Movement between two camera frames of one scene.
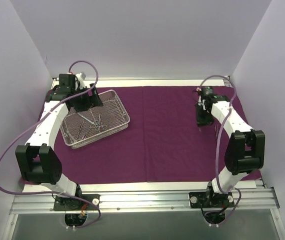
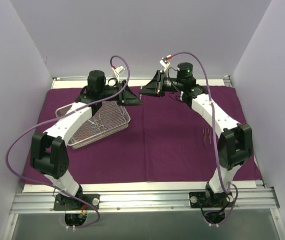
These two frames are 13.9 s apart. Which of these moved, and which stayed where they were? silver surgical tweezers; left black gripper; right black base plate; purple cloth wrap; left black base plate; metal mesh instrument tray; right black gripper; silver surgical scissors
Moved: right black gripper; silver surgical tweezers; left black gripper
Stayed: purple cloth wrap; metal mesh instrument tray; right black base plate; silver surgical scissors; left black base plate
